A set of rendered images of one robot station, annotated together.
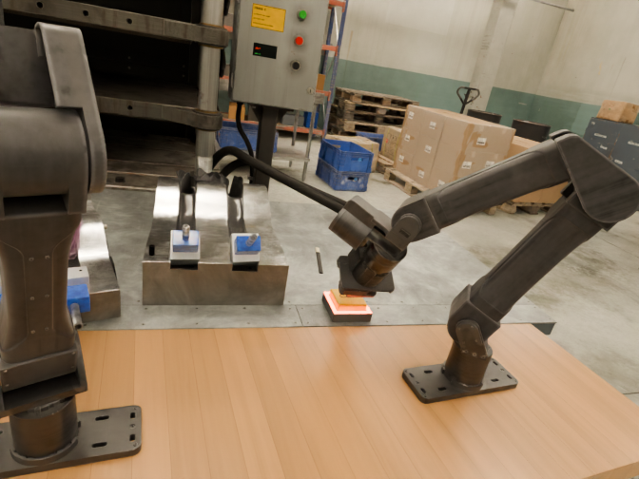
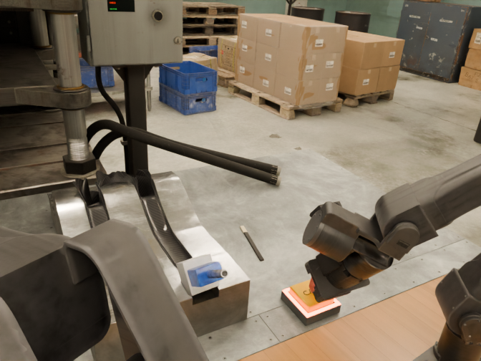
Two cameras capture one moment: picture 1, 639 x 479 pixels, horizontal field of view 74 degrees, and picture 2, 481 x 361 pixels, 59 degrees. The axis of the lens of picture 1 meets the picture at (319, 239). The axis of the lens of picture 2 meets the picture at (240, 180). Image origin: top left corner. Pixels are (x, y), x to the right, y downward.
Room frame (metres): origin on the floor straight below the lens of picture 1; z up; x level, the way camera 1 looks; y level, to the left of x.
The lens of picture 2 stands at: (0.17, 0.19, 1.35)
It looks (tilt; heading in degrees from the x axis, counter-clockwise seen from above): 26 degrees down; 348
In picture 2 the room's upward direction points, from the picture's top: 4 degrees clockwise
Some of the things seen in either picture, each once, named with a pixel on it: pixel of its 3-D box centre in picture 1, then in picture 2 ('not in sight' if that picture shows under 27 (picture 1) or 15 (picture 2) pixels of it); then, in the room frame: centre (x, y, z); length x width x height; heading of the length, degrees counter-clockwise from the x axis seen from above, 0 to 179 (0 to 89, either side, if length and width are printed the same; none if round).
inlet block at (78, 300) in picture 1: (73, 302); not in sight; (0.54, 0.35, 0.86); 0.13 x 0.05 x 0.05; 36
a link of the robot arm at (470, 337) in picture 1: (473, 329); (467, 314); (0.59, -0.27, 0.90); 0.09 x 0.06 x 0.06; 163
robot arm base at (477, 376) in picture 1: (467, 362); (461, 344); (0.59, -0.28, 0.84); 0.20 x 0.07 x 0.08; 115
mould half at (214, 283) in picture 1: (213, 221); (132, 233); (0.92, 0.25, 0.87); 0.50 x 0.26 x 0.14; 19
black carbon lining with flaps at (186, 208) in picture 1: (210, 204); (128, 216); (0.90, 0.26, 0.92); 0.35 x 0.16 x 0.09; 19
